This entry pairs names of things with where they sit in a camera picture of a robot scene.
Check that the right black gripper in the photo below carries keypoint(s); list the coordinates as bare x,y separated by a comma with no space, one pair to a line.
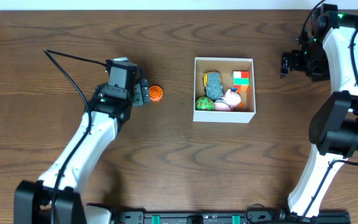
322,74

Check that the white cardboard box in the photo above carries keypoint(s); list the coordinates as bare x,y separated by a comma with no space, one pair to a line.
225,67

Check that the yellow grey toy truck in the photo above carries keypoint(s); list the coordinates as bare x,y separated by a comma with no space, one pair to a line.
213,87

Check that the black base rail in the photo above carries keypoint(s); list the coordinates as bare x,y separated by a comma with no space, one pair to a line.
255,214

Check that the orange round spinner toy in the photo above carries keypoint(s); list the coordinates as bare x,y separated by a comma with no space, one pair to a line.
156,93

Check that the green number ball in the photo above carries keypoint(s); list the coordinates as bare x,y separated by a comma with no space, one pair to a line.
204,103

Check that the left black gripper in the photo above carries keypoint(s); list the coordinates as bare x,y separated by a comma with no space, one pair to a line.
138,93

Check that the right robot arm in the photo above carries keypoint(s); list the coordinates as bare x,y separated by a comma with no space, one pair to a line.
328,52

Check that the colourful puzzle cube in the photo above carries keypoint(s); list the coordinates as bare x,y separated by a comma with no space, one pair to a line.
240,81

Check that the pink white duck toy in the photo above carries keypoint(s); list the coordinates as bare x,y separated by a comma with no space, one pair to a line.
228,101

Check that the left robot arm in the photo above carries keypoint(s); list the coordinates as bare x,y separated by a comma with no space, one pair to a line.
56,196

